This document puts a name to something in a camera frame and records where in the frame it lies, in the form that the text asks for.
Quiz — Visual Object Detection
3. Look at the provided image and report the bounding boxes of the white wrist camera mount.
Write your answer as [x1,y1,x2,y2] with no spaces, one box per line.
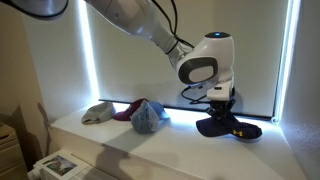
[206,83,235,102]

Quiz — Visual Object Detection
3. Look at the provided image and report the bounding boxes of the white framed picture card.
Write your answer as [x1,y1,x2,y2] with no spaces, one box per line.
[33,149,92,180]

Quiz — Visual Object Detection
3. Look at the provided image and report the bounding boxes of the black blind bottom rail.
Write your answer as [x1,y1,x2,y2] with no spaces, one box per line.
[98,98,275,121]

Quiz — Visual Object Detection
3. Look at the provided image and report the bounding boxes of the white baseball cap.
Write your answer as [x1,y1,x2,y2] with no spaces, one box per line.
[80,101,117,126]

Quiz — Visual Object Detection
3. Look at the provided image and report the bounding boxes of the navy cap with yellow logo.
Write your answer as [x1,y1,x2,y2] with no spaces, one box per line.
[195,113,264,143]

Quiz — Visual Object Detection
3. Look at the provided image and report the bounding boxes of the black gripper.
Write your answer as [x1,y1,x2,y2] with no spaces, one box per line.
[208,96,237,121]

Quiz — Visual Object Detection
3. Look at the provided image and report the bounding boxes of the maroon baseball cap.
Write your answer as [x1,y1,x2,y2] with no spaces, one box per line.
[112,98,149,122]

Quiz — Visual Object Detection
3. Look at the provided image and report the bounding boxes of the light blue denim cap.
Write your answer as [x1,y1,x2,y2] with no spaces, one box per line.
[130,100,171,135]

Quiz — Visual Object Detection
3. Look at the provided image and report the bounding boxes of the white roller window blind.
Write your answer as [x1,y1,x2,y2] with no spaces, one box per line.
[85,0,290,118]

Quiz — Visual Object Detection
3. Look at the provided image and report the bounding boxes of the beige storage drawers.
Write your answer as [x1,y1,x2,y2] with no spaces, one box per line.
[0,121,30,180]

